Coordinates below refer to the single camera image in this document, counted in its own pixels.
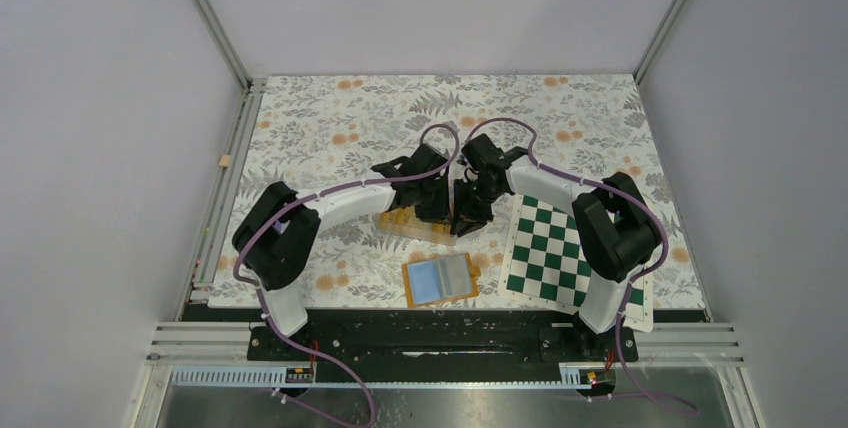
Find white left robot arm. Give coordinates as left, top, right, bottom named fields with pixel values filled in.
left=231, top=143, right=452, bottom=359

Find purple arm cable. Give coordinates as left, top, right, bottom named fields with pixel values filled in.
left=460, top=118, right=700, bottom=418
left=233, top=123, right=462, bottom=428

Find green white chessboard mat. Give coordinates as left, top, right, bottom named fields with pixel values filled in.
left=496, top=191, right=656, bottom=334

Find white slotted cable duct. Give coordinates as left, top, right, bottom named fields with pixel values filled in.
left=170, top=363, right=615, bottom=390

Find clear box of orange blocks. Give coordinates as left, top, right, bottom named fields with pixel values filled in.
left=374, top=207, right=457, bottom=246

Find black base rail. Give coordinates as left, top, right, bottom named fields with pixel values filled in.
left=247, top=309, right=639, bottom=380

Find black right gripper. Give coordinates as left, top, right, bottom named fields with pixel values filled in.
left=450, top=178, right=504, bottom=238

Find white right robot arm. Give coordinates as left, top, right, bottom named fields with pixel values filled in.
left=451, top=134, right=669, bottom=360

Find floral patterned table mat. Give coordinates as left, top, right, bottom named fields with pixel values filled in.
left=209, top=74, right=706, bottom=309

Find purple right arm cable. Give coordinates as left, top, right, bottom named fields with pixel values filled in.
left=460, top=118, right=700, bottom=418

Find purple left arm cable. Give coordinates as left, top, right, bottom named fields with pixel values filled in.
left=233, top=123, right=462, bottom=428

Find orange leather card holder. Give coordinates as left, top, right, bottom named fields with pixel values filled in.
left=402, top=253, right=481, bottom=308

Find aluminium frame rails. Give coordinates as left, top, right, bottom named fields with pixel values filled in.
left=148, top=322, right=251, bottom=364

